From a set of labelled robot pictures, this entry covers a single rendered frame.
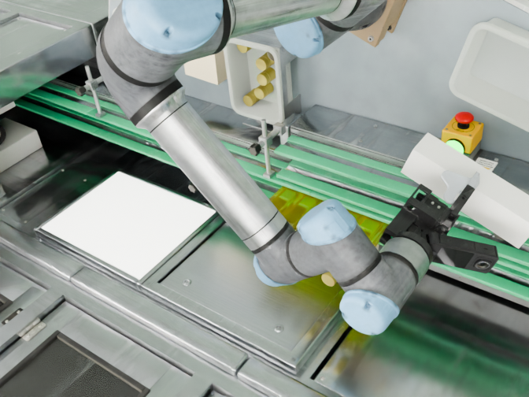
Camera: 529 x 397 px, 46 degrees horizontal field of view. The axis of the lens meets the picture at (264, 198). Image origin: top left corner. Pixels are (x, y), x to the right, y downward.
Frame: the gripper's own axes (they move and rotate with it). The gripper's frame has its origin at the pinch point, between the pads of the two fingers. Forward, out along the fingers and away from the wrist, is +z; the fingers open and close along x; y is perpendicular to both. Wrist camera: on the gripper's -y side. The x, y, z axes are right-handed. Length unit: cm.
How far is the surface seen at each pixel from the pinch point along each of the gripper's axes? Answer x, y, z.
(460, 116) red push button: 8.8, 10.8, 29.6
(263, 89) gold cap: 33, 59, 29
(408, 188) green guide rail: 21.4, 11.1, 15.1
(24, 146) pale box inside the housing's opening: 91, 128, 3
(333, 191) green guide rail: 34.9, 26.1, 14.4
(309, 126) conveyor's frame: 31, 41, 24
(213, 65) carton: 34, 74, 27
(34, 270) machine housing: 78, 81, -32
